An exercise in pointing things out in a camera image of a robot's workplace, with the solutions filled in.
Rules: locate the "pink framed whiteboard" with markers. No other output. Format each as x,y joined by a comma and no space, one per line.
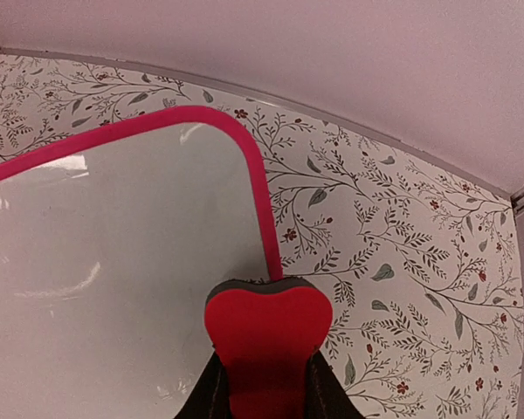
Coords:
110,242

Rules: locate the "floral patterned table mat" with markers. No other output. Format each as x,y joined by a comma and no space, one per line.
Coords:
420,265

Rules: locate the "red black whiteboard eraser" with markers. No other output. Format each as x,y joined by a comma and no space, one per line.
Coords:
264,335

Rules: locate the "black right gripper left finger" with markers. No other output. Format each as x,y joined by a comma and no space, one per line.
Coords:
209,399

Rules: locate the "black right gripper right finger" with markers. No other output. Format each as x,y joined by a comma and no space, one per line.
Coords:
324,396

